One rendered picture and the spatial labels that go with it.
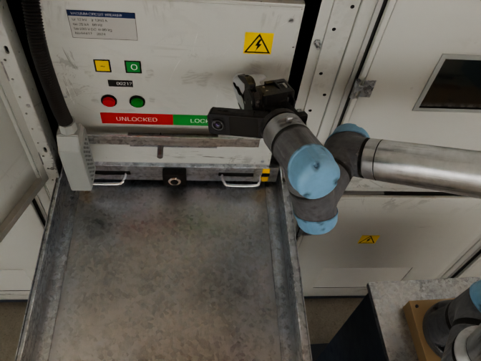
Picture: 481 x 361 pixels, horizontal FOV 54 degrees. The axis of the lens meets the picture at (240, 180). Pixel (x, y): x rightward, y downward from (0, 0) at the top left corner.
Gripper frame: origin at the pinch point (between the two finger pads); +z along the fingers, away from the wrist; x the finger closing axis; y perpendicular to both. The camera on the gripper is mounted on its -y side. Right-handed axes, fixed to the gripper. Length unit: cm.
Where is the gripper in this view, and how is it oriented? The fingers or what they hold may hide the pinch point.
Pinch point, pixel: (234, 80)
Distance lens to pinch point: 98.5
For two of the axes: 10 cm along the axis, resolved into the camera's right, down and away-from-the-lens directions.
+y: 9.5, -2.1, 2.5
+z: -3.2, -6.0, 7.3
